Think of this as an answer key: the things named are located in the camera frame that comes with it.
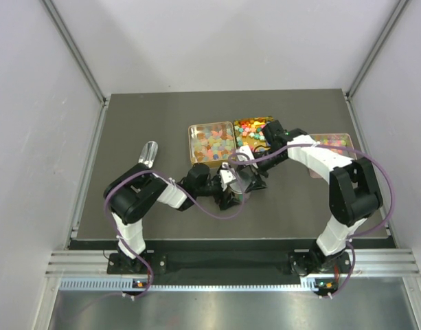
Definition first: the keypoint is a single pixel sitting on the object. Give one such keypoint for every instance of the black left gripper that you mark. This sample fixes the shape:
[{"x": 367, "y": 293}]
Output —
[{"x": 226, "y": 198}]

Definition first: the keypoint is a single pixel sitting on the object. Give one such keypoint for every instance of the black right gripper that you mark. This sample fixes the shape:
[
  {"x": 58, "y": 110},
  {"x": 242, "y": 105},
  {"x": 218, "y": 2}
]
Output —
[{"x": 256, "y": 183}]

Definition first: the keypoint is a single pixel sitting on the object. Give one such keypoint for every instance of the round silver jar lid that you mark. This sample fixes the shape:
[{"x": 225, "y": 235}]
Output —
[{"x": 241, "y": 183}]

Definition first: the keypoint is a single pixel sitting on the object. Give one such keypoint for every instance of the silver metal scoop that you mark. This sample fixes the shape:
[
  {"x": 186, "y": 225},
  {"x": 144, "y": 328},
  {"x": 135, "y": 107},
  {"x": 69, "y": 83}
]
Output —
[{"x": 148, "y": 154}]

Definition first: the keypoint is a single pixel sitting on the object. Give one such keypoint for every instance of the clear glass jar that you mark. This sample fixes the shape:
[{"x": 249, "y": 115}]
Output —
[{"x": 246, "y": 196}]

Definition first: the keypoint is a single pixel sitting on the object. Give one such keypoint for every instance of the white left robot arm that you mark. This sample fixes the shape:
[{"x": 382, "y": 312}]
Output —
[{"x": 134, "y": 193}]

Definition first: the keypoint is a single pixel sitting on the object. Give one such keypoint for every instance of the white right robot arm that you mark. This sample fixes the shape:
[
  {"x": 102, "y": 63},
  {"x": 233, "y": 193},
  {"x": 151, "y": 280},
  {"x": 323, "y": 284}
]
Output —
[{"x": 354, "y": 193}]

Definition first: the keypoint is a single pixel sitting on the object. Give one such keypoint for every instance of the dark green star candy tin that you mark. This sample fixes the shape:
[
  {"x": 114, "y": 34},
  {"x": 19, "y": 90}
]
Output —
[{"x": 248, "y": 132}]

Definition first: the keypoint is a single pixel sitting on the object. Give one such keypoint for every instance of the gold popsicle candy tin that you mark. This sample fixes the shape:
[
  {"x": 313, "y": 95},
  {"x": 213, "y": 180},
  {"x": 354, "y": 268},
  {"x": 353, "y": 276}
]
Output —
[{"x": 211, "y": 143}]

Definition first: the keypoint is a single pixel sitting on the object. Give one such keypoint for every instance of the pink candy tin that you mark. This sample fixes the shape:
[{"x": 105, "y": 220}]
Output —
[{"x": 336, "y": 139}]

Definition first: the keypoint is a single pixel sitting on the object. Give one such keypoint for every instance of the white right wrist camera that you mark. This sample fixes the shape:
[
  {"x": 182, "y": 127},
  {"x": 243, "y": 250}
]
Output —
[{"x": 244, "y": 156}]

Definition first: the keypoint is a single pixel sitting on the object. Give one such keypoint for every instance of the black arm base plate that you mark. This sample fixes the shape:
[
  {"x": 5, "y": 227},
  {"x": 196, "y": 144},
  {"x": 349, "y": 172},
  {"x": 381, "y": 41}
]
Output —
[{"x": 168, "y": 262}]

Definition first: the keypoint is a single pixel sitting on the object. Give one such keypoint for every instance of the grey slotted cable duct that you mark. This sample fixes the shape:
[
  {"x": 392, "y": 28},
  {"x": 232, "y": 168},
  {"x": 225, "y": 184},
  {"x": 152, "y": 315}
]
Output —
[{"x": 136, "y": 285}]

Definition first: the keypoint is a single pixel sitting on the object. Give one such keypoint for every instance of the aluminium frame rail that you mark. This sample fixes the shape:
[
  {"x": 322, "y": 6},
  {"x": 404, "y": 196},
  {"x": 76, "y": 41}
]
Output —
[{"x": 369, "y": 263}]

